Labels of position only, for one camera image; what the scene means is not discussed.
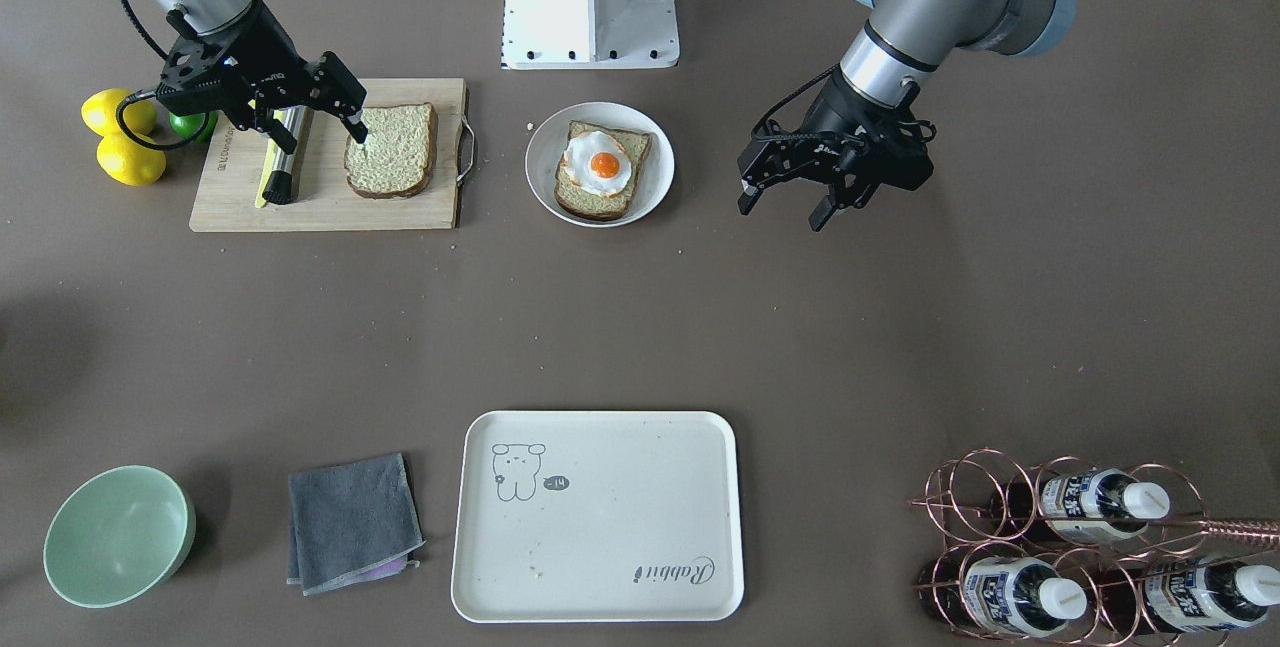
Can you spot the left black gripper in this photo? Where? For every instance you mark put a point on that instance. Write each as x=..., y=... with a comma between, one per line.
x=833, y=115

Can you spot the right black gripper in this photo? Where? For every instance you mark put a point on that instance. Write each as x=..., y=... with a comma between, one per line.
x=262, y=54

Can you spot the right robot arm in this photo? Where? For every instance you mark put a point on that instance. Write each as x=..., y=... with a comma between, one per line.
x=190, y=18

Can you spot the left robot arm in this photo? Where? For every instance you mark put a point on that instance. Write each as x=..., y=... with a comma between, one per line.
x=906, y=41

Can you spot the cream rabbit tray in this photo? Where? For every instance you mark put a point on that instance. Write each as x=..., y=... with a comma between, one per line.
x=569, y=516

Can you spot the steel muddler black tip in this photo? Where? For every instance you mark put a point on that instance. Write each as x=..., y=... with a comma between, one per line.
x=281, y=185

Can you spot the yellow knife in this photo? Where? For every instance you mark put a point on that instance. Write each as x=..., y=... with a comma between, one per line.
x=268, y=166

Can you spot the green lime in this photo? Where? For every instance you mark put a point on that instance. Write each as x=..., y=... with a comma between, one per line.
x=196, y=127

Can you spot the bamboo cutting board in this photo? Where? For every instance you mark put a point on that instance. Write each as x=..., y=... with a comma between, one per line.
x=229, y=185

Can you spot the whole lemon lower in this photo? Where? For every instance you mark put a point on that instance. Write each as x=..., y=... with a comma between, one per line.
x=129, y=163

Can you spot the whole lemon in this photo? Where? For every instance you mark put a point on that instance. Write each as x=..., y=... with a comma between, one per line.
x=98, y=112
x=129, y=163

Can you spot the fried egg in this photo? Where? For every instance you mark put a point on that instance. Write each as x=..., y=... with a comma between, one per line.
x=596, y=162

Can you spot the whole lemon upper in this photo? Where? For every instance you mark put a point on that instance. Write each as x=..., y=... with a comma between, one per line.
x=98, y=112

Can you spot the white round plate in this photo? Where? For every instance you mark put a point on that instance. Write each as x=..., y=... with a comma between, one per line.
x=547, y=143

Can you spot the grey folded cloth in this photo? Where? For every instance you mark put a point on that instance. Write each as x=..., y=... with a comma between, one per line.
x=351, y=524

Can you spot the dark tea bottle front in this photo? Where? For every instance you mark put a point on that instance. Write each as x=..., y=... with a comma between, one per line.
x=1093, y=507

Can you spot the dark tea bottle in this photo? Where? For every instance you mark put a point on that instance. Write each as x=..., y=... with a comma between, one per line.
x=1093, y=507
x=1000, y=596
x=1194, y=596

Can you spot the mint green bowl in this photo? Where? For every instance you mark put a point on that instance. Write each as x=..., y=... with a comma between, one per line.
x=117, y=536

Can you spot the dark tea bottle back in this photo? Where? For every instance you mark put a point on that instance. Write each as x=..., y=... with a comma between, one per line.
x=1194, y=596

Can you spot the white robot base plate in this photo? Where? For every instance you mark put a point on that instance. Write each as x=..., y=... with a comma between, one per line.
x=589, y=34

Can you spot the copper wire bottle rack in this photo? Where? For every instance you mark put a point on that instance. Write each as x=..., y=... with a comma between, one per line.
x=1075, y=553

